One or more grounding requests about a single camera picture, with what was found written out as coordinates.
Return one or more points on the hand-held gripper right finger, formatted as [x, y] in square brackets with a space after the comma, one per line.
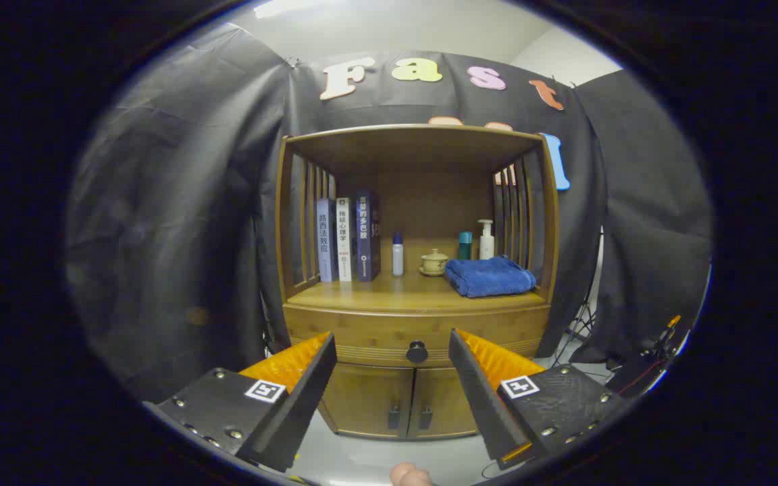
[480, 398]

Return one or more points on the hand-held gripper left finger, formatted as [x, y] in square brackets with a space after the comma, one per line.
[301, 398]

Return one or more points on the wooden drawer with black knob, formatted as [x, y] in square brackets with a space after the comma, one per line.
[362, 327]

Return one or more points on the wooden cabinet door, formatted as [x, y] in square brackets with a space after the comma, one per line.
[439, 395]
[369, 398]

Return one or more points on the wooden countertop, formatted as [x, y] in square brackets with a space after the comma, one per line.
[396, 290]

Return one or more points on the wooden cabinet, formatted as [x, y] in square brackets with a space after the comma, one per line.
[429, 196]

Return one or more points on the folded blue towel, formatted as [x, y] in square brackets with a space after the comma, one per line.
[490, 277]

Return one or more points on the black tripod stand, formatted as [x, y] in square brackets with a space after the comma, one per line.
[588, 314]

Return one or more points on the beige lidded teacup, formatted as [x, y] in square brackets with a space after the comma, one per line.
[434, 263]

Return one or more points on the white pump bottle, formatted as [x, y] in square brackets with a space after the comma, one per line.
[486, 246]

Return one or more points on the teal bottle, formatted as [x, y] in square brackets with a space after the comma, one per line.
[464, 246]

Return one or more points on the pale blue book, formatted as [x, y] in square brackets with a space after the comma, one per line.
[325, 243]

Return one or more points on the black device with orange part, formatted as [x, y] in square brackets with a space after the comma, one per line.
[639, 371]

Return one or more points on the white bottle with blue cap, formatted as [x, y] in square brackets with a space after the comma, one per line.
[398, 256]

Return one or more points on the white book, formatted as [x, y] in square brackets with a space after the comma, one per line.
[344, 239]

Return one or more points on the dark blue book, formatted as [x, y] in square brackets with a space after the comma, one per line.
[364, 236]

